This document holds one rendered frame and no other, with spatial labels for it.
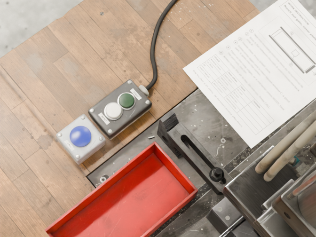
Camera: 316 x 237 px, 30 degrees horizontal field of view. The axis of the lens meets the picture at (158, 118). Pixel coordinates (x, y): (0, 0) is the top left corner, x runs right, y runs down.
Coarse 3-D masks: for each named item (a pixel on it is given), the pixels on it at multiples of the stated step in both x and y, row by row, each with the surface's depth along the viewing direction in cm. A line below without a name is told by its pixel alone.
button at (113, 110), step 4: (112, 104) 111; (116, 104) 111; (108, 108) 111; (112, 108) 111; (116, 108) 111; (120, 108) 111; (108, 112) 111; (112, 112) 111; (116, 112) 111; (120, 112) 111; (108, 116) 111; (112, 116) 111; (116, 116) 111
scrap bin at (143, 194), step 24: (120, 168) 105; (144, 168) 111; (168, 168) 110; (96, 192) 105; (120, 192) 109; (144, 192) 109; (168, 192) 110; (192, 192) 104; (72, 216) 106; (96, 216) 108; (120, 216) 108; (144, 216) 108; (168, 216) 103
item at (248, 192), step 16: (256, 160) 88; (240, 176) 87; (256, 176) 87; (288, 176) 88; (224, 192) 89; (240, 192) 86; (256, 192) 86; (272, 192) 87; (240, 208) 87; (256, 208) 86; (256, 224) 82; (272, 224) 81
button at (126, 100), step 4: (120, 96) 112; (124, 96) 112; (128, 96) 112; (132, 96) 112; (120, 100) 112; (124, 100) 112; (128, 100) 112; (132, 100) 112; (120, 104) 112; (124, 104) 111; (128, 104) 112; (132, 104) 112
